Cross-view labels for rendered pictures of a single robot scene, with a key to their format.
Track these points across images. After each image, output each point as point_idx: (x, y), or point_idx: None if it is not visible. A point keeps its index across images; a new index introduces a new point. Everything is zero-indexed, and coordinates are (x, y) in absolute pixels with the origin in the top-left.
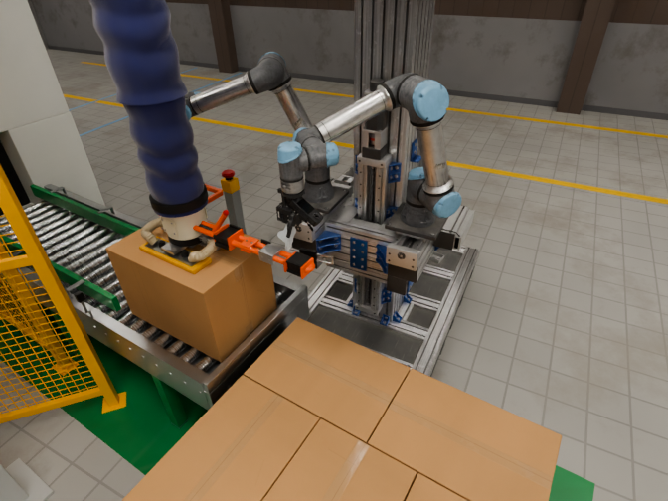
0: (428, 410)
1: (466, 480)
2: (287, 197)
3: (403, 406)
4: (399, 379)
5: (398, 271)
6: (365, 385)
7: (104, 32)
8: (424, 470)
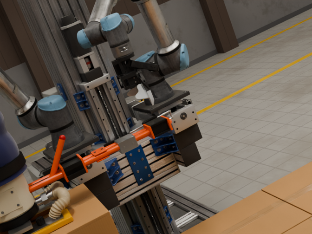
0: (305, 183)
1: None
2: (129, 57)
3: (292, 195)
4: (266, 195)
5: (185, 139)
6: (257, 213)
7: None
8: None
